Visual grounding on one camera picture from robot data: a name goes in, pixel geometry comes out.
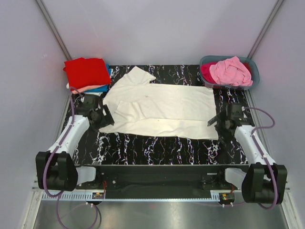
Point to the teal folded shirt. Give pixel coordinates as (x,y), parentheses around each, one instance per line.
(102,89)

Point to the magenta crumpled shirt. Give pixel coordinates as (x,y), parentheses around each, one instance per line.
(205,70)

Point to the pink crumpled shirt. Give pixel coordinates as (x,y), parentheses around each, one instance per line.
(232,72)

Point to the red folded shirt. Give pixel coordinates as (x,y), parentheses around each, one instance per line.
(84,72)

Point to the white slotted cable duct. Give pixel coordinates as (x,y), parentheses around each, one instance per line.
(208,196)

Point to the left aluminium frame post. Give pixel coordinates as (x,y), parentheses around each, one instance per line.
(50,23)

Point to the right aluminium frame post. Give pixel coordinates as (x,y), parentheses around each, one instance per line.
(268,22)

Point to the cream white t shirt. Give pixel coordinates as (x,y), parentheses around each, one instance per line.
(141,107)

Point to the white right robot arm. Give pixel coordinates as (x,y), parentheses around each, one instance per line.
(264,181)

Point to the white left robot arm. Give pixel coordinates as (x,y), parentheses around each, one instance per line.
(55,167)

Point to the blue plastic laundry basket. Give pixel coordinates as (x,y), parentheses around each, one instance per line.
(250,64)

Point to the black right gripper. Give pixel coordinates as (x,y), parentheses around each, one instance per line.
(224,137)

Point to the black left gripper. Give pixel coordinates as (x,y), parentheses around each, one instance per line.
(106,119)

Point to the aluminium frame post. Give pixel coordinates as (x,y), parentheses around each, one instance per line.
(50,23)
(268,22)

